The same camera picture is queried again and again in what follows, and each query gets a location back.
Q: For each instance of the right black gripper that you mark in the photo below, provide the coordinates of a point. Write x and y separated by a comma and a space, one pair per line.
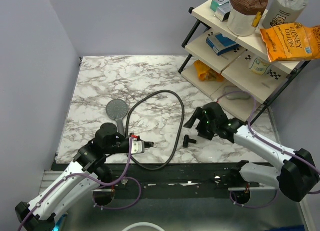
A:
202, 133

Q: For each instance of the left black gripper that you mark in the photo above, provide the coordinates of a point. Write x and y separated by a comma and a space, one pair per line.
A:
147, 144

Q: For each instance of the black T-shaped fitting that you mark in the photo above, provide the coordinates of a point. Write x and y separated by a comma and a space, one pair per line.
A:
187, 140

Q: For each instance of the grey shower head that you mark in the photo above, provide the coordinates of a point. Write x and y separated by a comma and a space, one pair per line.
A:
116, 110

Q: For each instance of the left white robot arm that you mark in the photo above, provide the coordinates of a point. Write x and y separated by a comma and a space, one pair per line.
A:
85, 173

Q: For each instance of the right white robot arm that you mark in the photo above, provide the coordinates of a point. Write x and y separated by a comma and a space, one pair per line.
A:
293, 172

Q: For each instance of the orange snack bag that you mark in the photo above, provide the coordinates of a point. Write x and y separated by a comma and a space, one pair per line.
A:
205, 73

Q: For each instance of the cream three-tier shelf rack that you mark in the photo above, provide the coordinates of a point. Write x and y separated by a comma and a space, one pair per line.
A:
234, 66

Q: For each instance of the blue box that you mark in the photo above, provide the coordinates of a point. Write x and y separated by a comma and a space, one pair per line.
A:
221, 44

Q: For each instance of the white round rim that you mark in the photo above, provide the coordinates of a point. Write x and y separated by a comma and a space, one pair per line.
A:
143, 224

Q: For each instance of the silver small box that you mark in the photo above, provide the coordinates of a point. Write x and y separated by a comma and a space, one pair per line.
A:
223, 12

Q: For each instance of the teal small box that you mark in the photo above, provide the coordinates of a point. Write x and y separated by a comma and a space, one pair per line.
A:
215, 4

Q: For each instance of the yellow clip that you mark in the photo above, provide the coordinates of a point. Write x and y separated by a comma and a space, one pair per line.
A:
257, 19

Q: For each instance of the orange honey dijon bag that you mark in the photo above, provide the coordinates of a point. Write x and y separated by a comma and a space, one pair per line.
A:
291, 42

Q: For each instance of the white cup brown lid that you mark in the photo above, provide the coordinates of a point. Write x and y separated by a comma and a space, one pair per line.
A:
242, 15

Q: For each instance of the grey cylindrical canister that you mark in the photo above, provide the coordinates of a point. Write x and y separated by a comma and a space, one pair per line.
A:
284, 12

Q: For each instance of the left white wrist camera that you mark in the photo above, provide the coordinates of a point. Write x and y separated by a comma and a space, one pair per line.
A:
137, 145

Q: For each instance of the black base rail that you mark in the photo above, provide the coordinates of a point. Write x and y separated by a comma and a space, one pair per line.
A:
183, 181

